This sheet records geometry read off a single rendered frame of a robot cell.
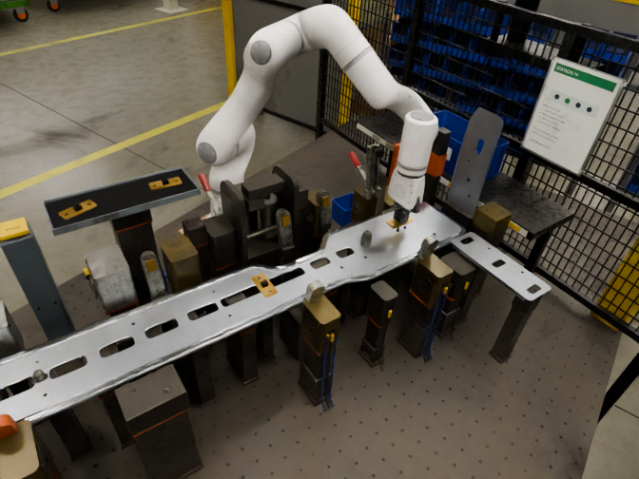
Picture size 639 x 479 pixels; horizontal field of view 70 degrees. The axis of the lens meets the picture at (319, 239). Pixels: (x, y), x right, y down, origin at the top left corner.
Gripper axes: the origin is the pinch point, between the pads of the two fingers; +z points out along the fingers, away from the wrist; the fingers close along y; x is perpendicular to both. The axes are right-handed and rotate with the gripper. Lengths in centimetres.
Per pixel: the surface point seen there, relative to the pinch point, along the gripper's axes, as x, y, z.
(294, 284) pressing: -39.8, 3.5, 6.2
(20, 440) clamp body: -104, 17, 0
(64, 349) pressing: -94, -5, 6
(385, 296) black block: -20.8, 18.7, 7.1
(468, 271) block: 7.1, 22.9, 8.1
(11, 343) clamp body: -103, -12, 6
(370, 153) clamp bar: -1.9, -15.3, -13.8
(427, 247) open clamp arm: -7.5, 17.8, -3.4
